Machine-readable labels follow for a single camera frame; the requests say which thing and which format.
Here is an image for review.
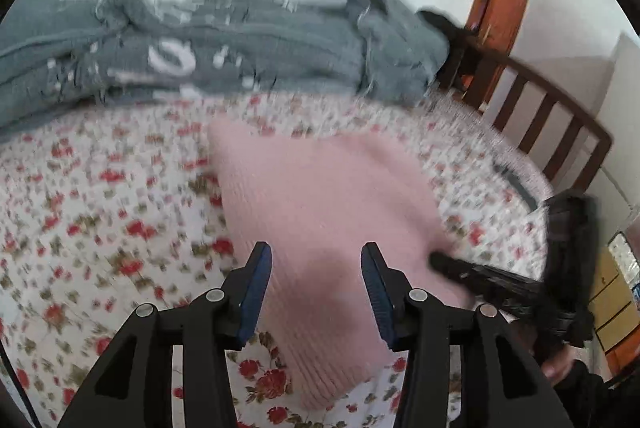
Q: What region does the pink knit sweater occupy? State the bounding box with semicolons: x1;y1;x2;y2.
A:
207;115;476;411

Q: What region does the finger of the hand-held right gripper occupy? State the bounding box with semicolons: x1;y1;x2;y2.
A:
429;250;543;309

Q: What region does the person's right hand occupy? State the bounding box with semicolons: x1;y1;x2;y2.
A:
515;318;576;381

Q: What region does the black flat device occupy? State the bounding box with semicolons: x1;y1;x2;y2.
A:
491;162;539;212

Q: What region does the floral bed sheet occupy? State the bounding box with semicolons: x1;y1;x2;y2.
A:
0;88;557;428

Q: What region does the grey blanket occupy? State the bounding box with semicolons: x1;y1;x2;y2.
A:
0;0;451;131

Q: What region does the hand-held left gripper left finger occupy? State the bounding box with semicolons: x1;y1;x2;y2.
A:
57;241;273;428

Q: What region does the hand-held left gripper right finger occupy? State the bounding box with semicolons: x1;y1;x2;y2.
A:
361;242;576;428

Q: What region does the yellow cabinet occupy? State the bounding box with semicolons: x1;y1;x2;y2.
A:
587;230;640;374

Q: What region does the person's right forearm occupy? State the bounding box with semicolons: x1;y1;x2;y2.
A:
547;358;622;428

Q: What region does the dark cloth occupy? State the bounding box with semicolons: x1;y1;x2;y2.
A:
416;9;468;46

